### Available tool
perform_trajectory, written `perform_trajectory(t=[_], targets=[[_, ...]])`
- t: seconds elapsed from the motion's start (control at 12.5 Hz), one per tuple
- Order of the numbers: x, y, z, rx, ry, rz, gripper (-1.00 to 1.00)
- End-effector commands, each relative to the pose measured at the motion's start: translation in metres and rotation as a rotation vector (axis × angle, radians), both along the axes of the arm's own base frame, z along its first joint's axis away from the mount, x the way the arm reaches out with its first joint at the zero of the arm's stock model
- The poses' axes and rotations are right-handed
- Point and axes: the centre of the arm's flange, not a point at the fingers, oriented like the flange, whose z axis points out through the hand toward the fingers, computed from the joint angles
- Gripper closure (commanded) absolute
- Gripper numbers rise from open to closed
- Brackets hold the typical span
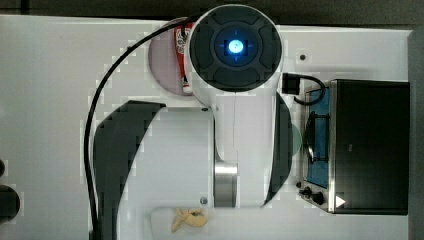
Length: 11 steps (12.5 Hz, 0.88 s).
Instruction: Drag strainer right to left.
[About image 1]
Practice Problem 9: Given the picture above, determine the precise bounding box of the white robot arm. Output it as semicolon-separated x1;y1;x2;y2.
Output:
93;4;292;240

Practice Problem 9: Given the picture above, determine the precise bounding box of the grey round plate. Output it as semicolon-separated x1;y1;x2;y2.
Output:
148;18;192;96

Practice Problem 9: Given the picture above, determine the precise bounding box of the green mug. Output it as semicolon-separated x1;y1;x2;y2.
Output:
292;125;302;156

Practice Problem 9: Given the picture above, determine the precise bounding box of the red ketchup bottle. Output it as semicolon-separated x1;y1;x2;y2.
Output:
173;23;192;94

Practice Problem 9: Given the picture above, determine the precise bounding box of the black toaster oven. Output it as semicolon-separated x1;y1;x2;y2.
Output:
297;79;410;215

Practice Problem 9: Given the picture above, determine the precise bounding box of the black round object left edge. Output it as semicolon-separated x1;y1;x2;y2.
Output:
0;185;20;224

